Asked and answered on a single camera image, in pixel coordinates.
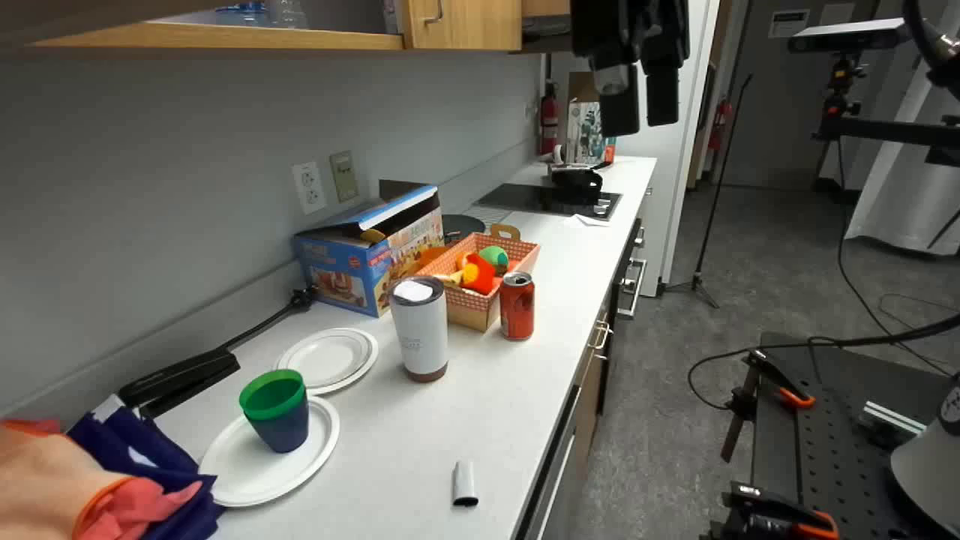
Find large white plate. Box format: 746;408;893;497
198;394;341;509

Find orange handled clamp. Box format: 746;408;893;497
714;482;842;540
716;347;820;465

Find wooden wall cabinet body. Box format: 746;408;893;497
32;6;409;55

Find black mounting bar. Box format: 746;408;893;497
820;113;960;167

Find red soda can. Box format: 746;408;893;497
497;270;537;344

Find counter base cabinets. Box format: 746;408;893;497
514;189;653;540

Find green toy ball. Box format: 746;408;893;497
477;243;509;275

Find clear blue container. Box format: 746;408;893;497
211;0;308;26

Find black cooktop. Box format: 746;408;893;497
477;179;623;222

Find black cable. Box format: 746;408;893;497
685;313;960;414
833;148;949;377

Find white teal carton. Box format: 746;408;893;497
564;95;609;167

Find blue cardboard food box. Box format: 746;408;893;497
292;178;447;320

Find black perforated table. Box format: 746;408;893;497
746;333;960;540

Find white tumbler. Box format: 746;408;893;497
390;275;453;383

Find thin black stand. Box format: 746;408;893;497
686;72;759;313

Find black camera tripod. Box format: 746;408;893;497
812;48;872;191

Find orange cloth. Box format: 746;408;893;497
0;418;205;540

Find white fabric sheet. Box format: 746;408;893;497
842;43;960;259

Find small white marker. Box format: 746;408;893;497
449;460;482;509

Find red toy food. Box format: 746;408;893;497
462;253;505;298

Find green and blue cup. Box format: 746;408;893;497
236;367;311;456

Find black round pan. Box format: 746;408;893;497
442;209;490;248

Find white wall outlet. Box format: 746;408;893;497
292;159;331;215

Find navy blue cloth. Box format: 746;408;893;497
66;401;227;540

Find beige wall switch plate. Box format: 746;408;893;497
326;148;362;206

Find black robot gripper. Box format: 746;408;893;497
570;0;693;137

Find black corded appliance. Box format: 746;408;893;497
116;285;319;420

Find black stereo camera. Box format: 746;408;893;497
786;15;913;56

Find black frying pan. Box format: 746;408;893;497
545;163;609;198

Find wooden cabinet door with handle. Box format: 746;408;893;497
398;0;525;55

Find silver metal bracket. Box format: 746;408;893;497
860;399;928;441

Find small white plate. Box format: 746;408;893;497
280;325;381;399

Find white tall refrigerator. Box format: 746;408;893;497
611;0;723;300

